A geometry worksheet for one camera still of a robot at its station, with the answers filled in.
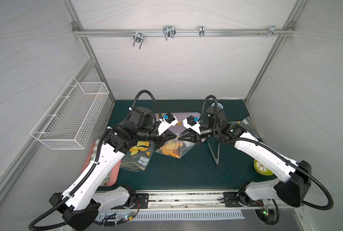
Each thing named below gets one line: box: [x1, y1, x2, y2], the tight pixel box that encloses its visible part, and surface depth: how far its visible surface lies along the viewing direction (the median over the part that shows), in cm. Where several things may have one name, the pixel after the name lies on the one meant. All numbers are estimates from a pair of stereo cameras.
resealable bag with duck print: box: [120, 141, 155, 173], surface depth 88 cm
